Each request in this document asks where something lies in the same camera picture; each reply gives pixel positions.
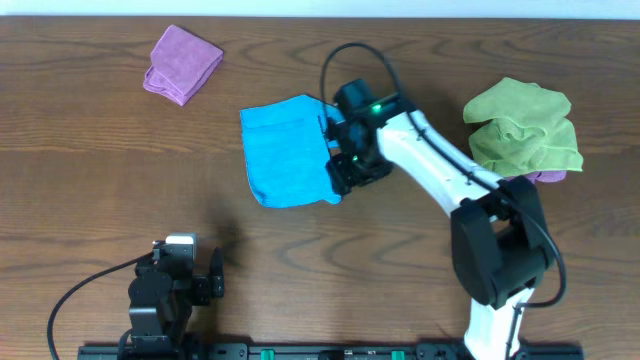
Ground folded purple cloth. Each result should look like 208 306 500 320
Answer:
143 25 224 106

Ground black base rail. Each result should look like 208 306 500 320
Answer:
77 341 584 360

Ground purple cloth under pile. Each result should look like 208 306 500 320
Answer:
524 170 567 183

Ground crumpled green cloth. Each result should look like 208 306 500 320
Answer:
463 77 584 177

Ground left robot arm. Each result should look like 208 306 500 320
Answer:
116 241 225 360

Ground blue microfiber cloth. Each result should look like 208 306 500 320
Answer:
240 95 342 208

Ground left black cable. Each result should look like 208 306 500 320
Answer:
46 251 156 360

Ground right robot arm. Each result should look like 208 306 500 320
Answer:
327 89 563 359

